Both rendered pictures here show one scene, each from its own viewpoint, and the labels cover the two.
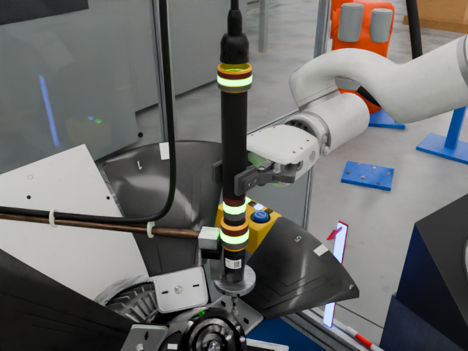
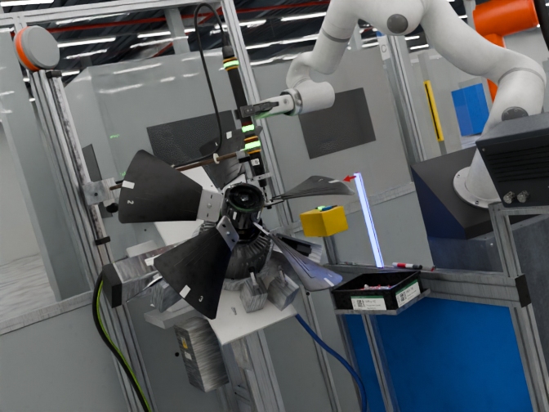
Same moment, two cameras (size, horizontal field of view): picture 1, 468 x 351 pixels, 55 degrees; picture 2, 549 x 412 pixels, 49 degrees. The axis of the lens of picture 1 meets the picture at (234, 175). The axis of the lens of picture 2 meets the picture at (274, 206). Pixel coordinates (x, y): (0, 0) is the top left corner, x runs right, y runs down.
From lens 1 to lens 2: 1.40 m
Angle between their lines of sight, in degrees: 31
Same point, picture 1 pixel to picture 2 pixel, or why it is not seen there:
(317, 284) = (323, 189)
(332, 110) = (303, 86)
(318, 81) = (294, 74)
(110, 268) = not seen: hidden behind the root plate
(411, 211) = not seen: outside the picture
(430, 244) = (423, 175)
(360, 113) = (324, 87)
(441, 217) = (435, 162)
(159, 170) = (225, 143)
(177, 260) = (232, 176)
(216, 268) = (248, 168)
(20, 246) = not seen: hidden behind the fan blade
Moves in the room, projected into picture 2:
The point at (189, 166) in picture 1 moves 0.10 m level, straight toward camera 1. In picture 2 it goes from (240, 137) to (233, 138)
